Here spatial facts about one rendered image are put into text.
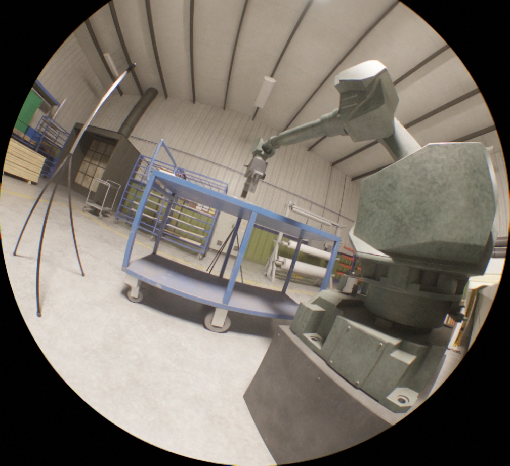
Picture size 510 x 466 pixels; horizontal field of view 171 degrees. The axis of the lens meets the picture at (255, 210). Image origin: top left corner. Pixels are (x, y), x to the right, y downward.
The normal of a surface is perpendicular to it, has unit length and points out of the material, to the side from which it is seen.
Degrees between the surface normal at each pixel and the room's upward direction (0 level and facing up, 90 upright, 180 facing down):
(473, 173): 90
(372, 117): 179
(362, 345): 90
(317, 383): 90
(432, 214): 90
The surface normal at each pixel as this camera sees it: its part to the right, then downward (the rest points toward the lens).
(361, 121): -0.31, 0.94
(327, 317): -0.90, -0.34
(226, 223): 0.23, -0.10
